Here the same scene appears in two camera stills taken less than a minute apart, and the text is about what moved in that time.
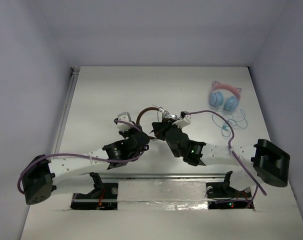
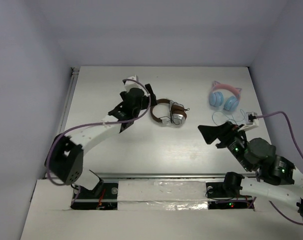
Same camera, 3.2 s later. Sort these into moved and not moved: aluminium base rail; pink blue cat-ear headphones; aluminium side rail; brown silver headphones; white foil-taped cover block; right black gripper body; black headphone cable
Moved: right black gripper body; brown silver headphones; black headphone cable
Not moved: aluminium base rail; aluminium side rail; pink blue cat-ear headphones; white foil-taped cover block
